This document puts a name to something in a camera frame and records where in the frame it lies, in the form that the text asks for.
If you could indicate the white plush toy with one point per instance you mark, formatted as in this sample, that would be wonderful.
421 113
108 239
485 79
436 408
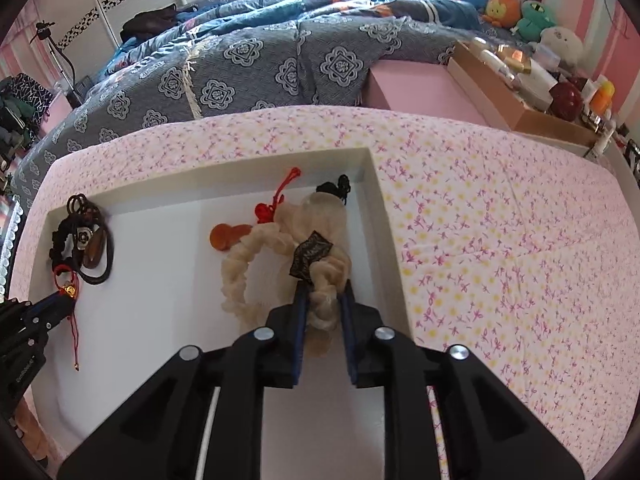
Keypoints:
562 45

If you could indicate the black garment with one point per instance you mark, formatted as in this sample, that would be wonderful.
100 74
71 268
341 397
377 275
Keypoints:
155 22

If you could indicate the orange plush toy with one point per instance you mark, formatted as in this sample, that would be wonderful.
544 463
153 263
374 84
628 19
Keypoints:
502 7

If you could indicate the green plush toy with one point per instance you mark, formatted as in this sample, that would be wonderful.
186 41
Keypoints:
535 20

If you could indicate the black scrunchie with flower charm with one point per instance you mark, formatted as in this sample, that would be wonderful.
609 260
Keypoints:
62 241

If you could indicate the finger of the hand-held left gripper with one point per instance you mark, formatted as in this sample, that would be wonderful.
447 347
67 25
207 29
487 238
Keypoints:
50 306

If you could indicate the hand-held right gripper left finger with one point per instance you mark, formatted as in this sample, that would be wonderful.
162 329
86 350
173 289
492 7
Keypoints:
280 340

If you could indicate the pink floral tablecloth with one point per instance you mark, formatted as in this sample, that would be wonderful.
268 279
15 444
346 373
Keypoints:
500 260

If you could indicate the red apple ornament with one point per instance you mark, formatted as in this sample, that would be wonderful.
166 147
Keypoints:
566 101

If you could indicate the pink box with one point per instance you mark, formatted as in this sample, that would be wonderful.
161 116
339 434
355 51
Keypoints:
425 90

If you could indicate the blue grey patterned blanket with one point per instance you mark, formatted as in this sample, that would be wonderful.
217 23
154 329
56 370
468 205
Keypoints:
250 60

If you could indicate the white shallow tray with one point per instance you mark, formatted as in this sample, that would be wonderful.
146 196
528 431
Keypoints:
165 290

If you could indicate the amber pendant with red knot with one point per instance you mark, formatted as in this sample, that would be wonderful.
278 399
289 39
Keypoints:
225 236

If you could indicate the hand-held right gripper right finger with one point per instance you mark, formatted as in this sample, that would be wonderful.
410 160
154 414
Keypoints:
365 345

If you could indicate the cream fluffy scrunchie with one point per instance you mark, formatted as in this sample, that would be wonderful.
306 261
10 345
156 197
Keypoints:
240 254

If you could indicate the wooden tray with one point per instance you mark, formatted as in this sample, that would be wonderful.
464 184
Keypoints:
500 105

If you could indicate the garment steamer stand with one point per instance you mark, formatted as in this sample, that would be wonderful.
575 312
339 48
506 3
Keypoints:
62 70

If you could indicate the clothes on rack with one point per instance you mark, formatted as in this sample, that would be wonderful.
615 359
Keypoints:
22 110

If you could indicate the pale jade pendant black knot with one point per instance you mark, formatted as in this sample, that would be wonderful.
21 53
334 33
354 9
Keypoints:
332 187

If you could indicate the orange bottle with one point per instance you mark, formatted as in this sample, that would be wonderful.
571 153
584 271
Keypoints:
602 97

